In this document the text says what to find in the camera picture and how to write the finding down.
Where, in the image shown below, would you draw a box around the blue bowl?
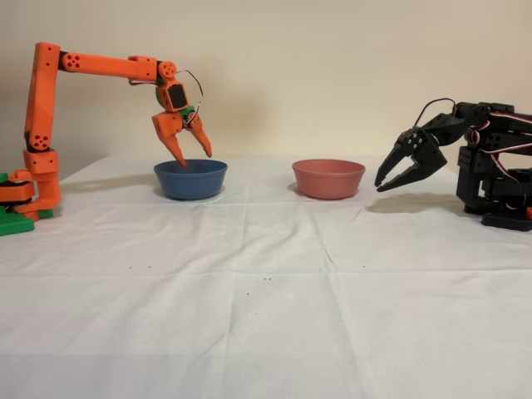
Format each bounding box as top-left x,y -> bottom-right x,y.
153,158 -> 229,201

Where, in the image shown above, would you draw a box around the green base plate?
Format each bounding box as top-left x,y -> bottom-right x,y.
0,172 -> 35,238

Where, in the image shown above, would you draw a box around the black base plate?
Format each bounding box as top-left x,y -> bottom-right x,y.
480,209 -> 532,232

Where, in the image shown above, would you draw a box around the orange arm servo cable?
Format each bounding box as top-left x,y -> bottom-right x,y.
128,69 -> 205,126

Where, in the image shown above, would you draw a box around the black gripper servo cable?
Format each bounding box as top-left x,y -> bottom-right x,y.
412,97 -> 457,131

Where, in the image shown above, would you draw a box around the pink bowl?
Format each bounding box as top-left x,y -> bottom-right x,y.
291,158 -> 367,200

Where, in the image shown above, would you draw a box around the black arm servo cable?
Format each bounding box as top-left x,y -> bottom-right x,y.
465,108 -> 532,209

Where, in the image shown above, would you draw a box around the white tablecloth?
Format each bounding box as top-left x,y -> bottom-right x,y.
0,155 -> 532,399

